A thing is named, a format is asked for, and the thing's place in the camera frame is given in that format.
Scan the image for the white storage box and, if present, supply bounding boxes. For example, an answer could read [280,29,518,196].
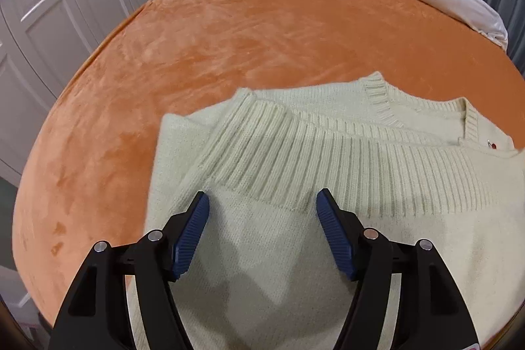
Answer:
[0,266,39,330]

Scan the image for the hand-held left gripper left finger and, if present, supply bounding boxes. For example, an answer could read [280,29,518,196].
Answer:
[49,191,211,350]

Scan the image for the orange plush blanket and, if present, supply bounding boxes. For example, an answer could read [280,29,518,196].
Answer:
[12,0,525,328]

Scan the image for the white wardrobe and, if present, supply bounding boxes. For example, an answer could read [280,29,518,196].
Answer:
[0,0,178,178]

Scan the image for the cream knit cardigan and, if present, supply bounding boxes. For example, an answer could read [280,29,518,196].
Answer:
[127,72,525,350]

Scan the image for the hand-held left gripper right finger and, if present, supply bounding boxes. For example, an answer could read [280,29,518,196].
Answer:
[316,188,480,350]

